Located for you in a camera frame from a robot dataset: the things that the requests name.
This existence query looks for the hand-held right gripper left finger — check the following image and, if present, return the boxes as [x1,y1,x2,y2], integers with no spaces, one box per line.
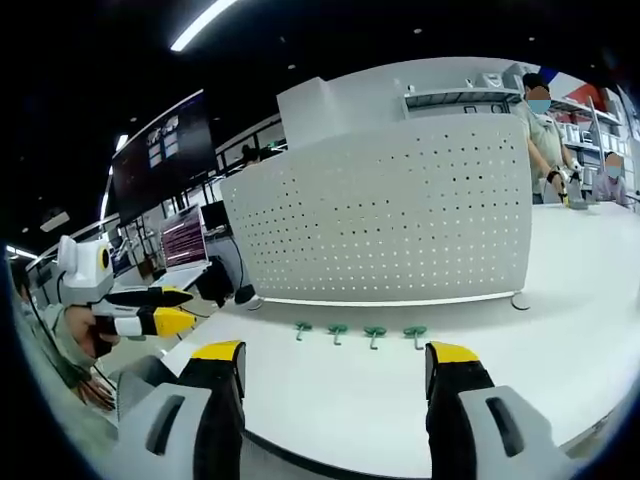
[102,340,247,480]

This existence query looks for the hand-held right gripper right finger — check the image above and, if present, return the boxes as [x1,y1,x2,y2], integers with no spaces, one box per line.
[424,341,576,480]

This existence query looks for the white perforated mounting plate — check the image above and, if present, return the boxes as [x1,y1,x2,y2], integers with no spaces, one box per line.
[219,113,534,312]

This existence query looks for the person's left hand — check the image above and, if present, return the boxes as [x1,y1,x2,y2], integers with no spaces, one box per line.
[66,305,121,362]

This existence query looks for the black bag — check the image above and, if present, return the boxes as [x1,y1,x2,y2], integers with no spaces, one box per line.
[195,260,237,309]

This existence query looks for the open white laptop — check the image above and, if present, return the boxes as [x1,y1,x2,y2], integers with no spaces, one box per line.
[148,203,212,290]

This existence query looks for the person's grey-green clothing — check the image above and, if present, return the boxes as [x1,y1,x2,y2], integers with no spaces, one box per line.
[8,259,121,471]

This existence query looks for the white box cabinet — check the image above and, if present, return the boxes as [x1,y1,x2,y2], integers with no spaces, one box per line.
[276,76,407,151]

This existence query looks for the ceiling light strip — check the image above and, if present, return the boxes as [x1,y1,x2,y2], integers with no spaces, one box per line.
[169,0,242,52]

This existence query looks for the metal storage rack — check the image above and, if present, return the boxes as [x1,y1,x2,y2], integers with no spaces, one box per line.
[549,82,637,201]

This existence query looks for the large black wall screen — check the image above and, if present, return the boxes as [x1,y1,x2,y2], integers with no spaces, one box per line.
[110,89,218,227]

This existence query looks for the grey wall shelf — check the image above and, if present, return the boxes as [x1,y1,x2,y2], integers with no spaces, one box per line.
[402,85,526,121]

